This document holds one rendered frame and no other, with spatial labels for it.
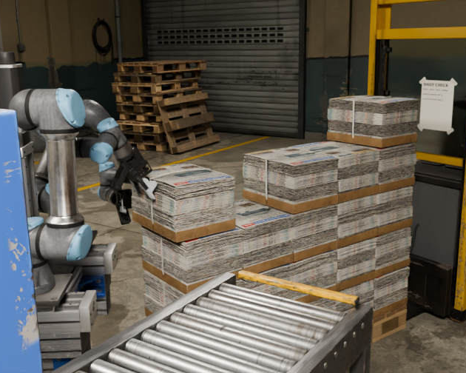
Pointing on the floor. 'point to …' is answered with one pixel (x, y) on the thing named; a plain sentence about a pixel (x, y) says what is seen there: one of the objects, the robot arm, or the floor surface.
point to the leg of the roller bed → (362, 363)
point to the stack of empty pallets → (146, 114)
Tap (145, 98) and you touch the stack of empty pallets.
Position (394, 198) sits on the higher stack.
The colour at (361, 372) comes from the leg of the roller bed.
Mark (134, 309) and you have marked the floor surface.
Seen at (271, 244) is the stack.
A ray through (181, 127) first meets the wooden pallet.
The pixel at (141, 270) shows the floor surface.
